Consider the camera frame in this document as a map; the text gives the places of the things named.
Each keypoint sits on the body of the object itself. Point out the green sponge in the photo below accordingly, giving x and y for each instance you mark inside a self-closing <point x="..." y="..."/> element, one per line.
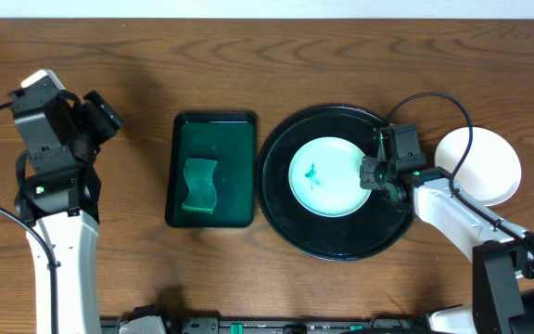
<point x="202" y="194"/>

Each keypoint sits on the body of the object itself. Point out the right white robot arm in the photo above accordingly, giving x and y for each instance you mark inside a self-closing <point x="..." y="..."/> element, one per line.
<point x="502" y="253"/>

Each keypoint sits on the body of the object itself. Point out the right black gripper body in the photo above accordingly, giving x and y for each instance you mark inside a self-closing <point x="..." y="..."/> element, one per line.
<point x="376" y="175"/>

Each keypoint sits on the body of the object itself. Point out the round black tray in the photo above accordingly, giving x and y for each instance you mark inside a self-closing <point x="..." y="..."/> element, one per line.
<point x="373" y="228"/>

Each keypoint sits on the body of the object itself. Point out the light green plate top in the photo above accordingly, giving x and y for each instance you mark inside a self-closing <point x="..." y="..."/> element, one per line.
<point x="324" y="177"/>

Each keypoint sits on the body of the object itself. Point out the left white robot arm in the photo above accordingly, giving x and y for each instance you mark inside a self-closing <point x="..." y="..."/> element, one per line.
<point x="58" y="196"/>

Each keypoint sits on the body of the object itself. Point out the white plate with green stain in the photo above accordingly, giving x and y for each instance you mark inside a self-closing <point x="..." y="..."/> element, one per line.
<point x="491" y="172"/>

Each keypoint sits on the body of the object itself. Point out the rectangular dark green tray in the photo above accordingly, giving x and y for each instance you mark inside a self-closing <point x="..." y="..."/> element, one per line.
<point x="228" y="138"/>

